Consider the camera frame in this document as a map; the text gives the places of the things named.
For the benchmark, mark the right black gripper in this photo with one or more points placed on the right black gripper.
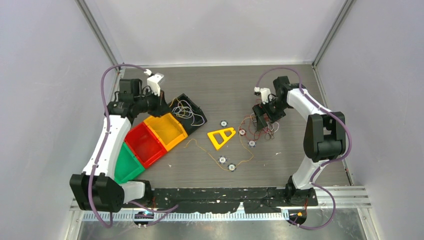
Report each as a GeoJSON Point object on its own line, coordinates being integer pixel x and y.
{"type": "Point", "coordinates": [260, 109]}

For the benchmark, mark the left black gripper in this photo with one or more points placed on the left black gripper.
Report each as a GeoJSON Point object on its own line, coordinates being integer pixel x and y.
{"type": "Point", "coordinates": [162, 107]}

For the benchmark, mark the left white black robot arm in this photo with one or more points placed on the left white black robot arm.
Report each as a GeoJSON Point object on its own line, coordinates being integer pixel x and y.
{"type": "Point", "coordinates": [95, 188]}

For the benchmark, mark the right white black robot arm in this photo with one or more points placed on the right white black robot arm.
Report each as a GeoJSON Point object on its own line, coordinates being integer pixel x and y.
{"type": "Point", "coordinates": [324, 138]}

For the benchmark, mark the dark chip middle right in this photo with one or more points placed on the dark chip middle right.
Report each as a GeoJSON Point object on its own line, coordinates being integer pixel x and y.
{"type": "Point", "coordinates": [252, 143]}

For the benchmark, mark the dark chip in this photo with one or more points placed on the dark chip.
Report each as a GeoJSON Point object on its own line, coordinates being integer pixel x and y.
{"type": "Point", "coordinates": [222, 160]}
{"type": "Point", "coordinates": [252, 143]}
{"type": "Point", "coordinates": [223, 124]}

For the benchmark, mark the yellow plastic bin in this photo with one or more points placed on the yellow plastic bin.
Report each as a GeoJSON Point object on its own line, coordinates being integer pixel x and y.
{"type": "Point", "coordinates": [167, 129]}

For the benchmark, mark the black plastic bin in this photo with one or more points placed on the black plastic bin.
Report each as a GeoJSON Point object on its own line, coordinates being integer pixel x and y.
{"type": "Point", "coordinates": [188, 114]}

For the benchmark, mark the dark chip upper left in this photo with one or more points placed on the dark chip upper left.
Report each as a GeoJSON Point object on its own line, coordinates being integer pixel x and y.
{"type": "Point", "coordinates": [223, 124]}

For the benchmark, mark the red plastic bin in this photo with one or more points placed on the red plastic bin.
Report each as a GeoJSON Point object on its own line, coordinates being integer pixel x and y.
{"type": "Point", "coordinates": [145, 146]}

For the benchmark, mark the dark chip lowest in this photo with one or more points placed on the dark chip lowest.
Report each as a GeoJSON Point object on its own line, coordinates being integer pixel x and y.
{"type": "Point", "coordinates": [232, 167]}

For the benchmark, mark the dark chip lower left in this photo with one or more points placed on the dark chip lower left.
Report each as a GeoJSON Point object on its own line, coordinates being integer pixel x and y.
{"type": "Point", "coordinates": [222, 160]}

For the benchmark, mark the green plastic bin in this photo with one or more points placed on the green plastic bin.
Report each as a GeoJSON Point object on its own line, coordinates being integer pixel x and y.
{"type": "Point", "coordinates": [127, 166]}

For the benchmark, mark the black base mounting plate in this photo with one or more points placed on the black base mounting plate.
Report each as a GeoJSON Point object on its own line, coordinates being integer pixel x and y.
{"type": "Point", "coordinates": [224, 200]}

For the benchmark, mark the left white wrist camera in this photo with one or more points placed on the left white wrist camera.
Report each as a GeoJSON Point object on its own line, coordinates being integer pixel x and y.
{"type": "Point", "coordinates": [154, 81]}

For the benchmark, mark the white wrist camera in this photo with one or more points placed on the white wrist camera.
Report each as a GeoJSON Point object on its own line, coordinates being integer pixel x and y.
{"type": "Point", "coordinates": [263, 93]}
{"type": "Point", "coordinates": [154, 81]}

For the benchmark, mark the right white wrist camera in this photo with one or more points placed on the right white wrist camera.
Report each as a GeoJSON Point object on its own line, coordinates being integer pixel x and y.
{"type": "Point", "coordinates": [263, 93]}

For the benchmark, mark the yellow triangular plastic frame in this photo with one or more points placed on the yellow triangular plastic frame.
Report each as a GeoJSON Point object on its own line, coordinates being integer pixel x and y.
{"type": "Point", "coordinates": [219, 138]}

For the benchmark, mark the slotted aluminium rail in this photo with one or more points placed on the slotted aluminium rail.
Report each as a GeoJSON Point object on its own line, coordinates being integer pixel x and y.
{"type": "Point", "coordinates": [239, 215]}

